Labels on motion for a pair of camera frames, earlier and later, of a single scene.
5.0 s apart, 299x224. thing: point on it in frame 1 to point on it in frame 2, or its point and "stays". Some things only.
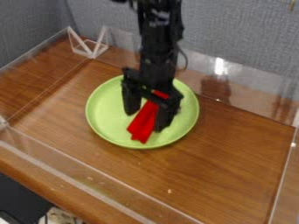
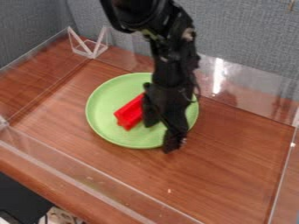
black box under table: [22, 206] stays
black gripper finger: [130, 98] to [150, 112]
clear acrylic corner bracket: [85, 47] stays
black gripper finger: [166, 111] to [176, 129]
